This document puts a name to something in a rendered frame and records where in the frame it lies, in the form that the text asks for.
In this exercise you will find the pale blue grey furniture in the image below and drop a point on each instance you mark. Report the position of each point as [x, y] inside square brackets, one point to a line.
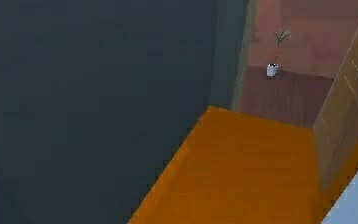
[355, 200]

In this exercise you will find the house plant in white pot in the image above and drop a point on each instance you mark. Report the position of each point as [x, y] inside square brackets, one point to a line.
[272, 69]

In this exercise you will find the brown wooden room door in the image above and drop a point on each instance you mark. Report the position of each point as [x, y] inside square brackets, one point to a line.
[343, 110]

